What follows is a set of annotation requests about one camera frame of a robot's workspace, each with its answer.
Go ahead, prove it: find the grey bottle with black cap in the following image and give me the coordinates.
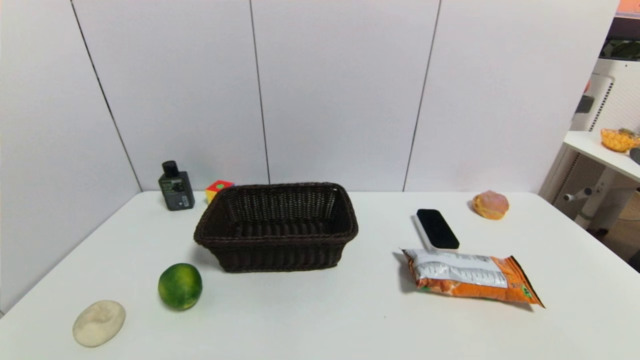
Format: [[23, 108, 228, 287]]
[[158, 160, 196, 211]]

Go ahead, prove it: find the dark brown wicker basket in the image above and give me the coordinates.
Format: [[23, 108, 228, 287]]
[[193, 182, 359, 273]]

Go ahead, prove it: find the red yellow toy cube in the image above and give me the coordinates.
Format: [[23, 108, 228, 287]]
[[205, 180, 235, 205]]

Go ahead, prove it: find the black eraser with white base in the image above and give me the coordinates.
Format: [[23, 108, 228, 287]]
[[413, 208, 460, 252]]

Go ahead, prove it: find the pink glazed bread bun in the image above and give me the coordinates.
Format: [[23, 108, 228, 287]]
[[472, 190, 510, 221]]

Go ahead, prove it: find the green round citrus fruit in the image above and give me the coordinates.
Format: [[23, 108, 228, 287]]
[[158, 263, 203, 311]]

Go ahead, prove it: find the orange white snack bag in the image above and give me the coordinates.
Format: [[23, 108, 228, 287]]
[[400, 248, 546, 309]]

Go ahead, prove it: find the white steamed bun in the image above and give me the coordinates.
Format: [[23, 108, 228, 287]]
[[72, 300, 126, 348]]

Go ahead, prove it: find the white side table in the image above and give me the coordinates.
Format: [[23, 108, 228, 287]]
[[563, 131, 640, 231]]

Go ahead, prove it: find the white perforated air purifier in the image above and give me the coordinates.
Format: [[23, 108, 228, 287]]
[[539, 37, 640, 221]]

